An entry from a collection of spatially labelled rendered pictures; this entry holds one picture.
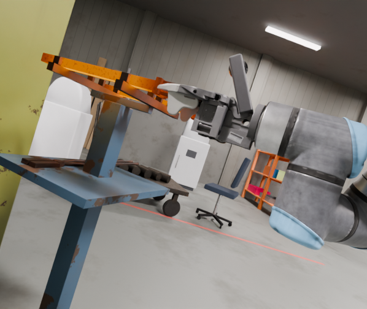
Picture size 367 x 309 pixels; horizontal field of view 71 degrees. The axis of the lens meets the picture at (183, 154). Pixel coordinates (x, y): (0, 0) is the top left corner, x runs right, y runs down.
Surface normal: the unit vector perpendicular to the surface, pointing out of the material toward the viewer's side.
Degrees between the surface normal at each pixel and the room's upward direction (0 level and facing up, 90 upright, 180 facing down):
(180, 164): 90
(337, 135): 80
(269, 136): 119
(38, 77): 90
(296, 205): 90
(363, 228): 90
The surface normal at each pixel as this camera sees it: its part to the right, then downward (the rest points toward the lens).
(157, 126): 0.07, 0.07
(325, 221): 0.34, 0.17
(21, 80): 0.84, 0.30
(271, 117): -0.29, -0.25
